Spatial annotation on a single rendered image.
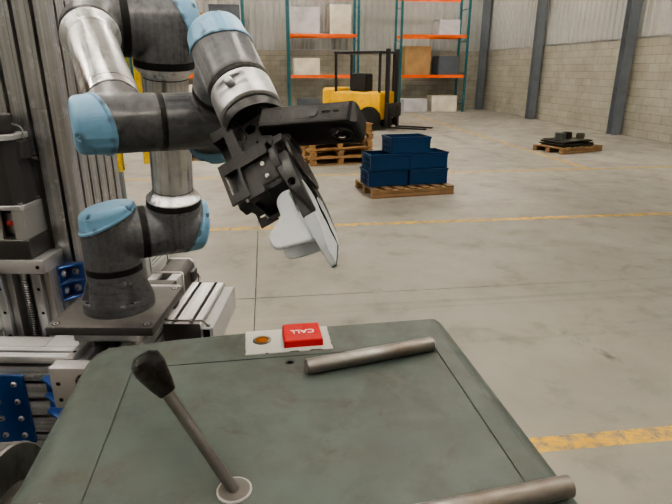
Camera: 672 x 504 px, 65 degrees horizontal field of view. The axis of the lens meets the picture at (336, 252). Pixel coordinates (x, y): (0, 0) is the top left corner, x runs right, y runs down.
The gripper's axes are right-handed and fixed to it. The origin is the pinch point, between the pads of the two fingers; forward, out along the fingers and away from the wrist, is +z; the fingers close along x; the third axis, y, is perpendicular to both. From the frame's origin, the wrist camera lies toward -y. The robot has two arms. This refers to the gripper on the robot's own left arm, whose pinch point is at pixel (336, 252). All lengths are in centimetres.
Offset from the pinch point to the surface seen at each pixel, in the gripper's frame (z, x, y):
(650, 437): 50, -255, -57
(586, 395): 22, -276, -45
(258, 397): 5.1, -17.3, 20.4
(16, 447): -0.8, -6.6, 48.4
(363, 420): 13.5, -18.0, 8.8
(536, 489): 27.3, -11.7, -6.0
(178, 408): 7.1, 1.3, 20.6
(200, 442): 10.5, -0.9, 20.7
